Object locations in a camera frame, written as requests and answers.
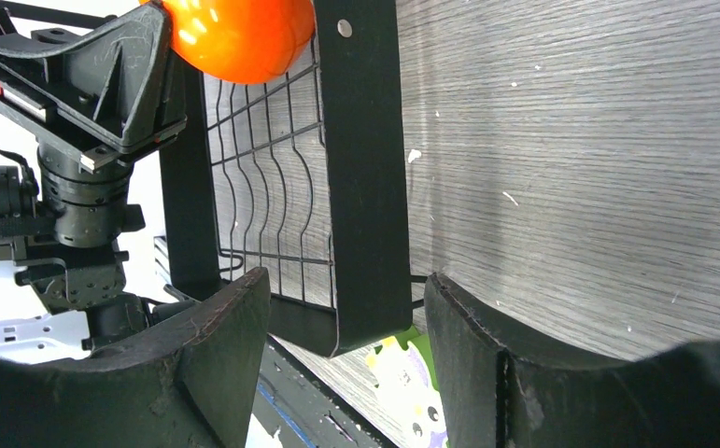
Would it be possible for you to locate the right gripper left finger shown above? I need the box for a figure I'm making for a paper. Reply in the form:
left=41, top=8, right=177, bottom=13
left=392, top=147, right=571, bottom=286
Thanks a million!
left=0, top=268, right=271, bottom=447

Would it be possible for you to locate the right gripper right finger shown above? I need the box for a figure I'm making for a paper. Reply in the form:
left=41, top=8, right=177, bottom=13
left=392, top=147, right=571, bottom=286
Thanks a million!
left=424, top=273, right=720, bottom=447

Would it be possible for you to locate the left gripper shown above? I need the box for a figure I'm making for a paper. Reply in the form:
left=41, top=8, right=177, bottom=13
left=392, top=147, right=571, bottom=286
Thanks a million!
left=0, top=3, right=187, bottom=247

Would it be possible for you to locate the black wire dish rack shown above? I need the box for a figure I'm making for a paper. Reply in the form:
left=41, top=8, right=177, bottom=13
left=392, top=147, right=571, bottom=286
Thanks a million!
left=153, top=1, right=414, bottom=357

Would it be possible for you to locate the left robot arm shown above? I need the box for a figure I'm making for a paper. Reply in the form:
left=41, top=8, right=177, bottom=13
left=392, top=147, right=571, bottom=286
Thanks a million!
left=0, top=1, right=194, bottom=360

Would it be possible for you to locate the green owl number tile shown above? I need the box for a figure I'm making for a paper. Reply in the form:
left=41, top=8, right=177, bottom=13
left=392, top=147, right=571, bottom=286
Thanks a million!
left=365, top=327, right=449, bottom=448

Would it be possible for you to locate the orange bowl lower shelf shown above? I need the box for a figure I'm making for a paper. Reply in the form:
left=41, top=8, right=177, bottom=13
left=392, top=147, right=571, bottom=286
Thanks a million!
left=159, top=0, right=316, bottom=85

